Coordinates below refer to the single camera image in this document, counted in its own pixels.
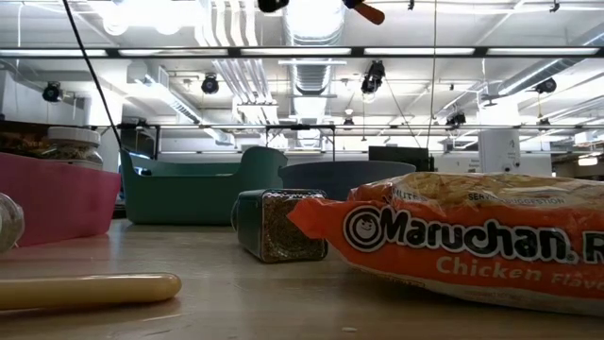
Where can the pink plastic tray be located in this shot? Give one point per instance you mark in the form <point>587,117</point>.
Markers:
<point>56,203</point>

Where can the glass jar white lid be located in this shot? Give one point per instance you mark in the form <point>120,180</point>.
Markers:
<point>75,141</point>

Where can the brown seasoning packet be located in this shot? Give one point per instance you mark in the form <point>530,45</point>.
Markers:
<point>19,144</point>

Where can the black desk monitor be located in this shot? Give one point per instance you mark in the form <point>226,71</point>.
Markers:
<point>401,155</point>

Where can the teal plastic bin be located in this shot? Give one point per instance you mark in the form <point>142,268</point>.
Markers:
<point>189,198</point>

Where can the blue bowl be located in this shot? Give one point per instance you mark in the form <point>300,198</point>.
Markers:
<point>340,179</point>

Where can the silver ventilation duct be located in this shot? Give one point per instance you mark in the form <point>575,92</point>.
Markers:
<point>542,71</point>
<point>313,28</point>

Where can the black ceiling spotlight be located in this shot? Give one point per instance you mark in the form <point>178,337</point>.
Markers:
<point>456,119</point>
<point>52,92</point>
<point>546,86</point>
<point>210,84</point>
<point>373,78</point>

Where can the white square column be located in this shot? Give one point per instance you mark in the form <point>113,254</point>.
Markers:
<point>500,151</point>

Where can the orange Maruchan ramen packet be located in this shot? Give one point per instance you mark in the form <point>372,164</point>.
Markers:
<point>448,245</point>

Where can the small glass spice jar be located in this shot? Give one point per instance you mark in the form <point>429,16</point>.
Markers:
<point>9,222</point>

